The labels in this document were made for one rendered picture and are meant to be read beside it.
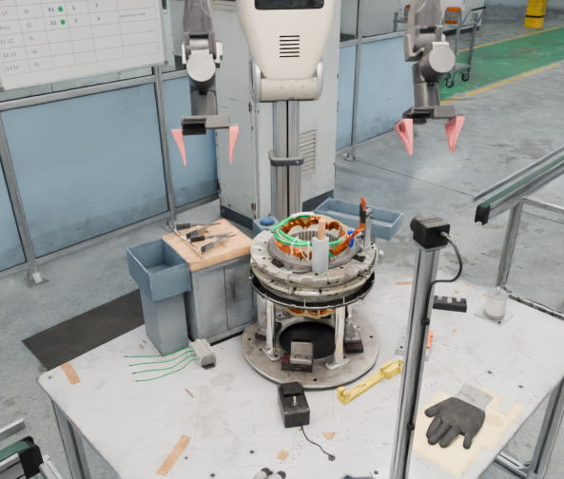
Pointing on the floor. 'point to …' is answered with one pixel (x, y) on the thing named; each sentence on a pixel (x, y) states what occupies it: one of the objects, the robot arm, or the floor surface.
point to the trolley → (457, 45)
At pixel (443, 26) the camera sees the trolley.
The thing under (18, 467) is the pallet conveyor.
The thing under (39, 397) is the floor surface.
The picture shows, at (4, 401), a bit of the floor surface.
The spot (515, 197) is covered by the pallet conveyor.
